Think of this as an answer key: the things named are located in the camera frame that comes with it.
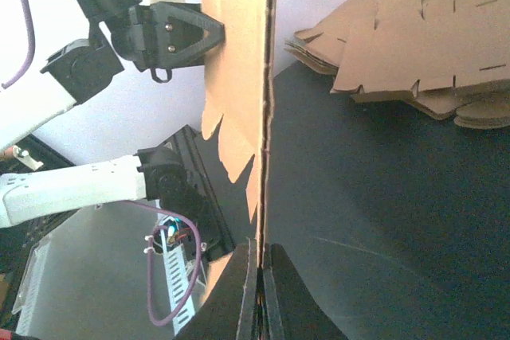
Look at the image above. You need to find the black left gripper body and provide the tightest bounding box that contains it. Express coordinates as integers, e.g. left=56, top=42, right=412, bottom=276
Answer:
left=109, top=1, right=208, bottom=72

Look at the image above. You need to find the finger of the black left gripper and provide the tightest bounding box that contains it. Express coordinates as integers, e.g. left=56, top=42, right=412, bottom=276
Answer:
left=150, top=2, right=226, bottom=69

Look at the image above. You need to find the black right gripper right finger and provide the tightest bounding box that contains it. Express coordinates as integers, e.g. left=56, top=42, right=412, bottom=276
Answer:
left=261, top=244, right=347, bottom=340

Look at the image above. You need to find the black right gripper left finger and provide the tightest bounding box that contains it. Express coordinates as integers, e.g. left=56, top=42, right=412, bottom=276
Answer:
left=175, top=240, right=257, bottom=339

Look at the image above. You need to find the cardboard box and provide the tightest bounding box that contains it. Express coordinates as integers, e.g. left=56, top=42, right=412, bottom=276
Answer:
left=202, top=0, right=277, bottom=268

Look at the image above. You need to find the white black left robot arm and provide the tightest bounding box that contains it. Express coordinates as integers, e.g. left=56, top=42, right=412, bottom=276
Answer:
left=1, top=0, right=226, bottom=228

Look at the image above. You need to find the stack of flat cardboard blanks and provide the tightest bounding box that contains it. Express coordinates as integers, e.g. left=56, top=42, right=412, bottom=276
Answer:
left=286, top=0, right=509, bottom=130

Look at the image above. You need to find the light blue slotted cable duct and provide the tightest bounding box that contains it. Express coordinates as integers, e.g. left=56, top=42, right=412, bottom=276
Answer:
left=159, top=216, right=198, bottom=337

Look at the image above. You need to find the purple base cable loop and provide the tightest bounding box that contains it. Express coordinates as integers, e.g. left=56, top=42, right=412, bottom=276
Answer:
left=119, top=200, right=204, bottom=327

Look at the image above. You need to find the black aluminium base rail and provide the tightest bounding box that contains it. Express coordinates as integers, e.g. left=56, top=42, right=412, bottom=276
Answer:
left=158, top=126, right=235, bottom=262

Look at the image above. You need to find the metal base plate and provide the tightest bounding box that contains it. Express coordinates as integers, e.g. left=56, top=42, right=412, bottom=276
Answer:
left=14, top=202, right=200, bottom=339

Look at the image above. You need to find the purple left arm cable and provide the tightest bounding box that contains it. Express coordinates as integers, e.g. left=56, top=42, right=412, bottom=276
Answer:
left=0, top=0, right=37, bottom=90

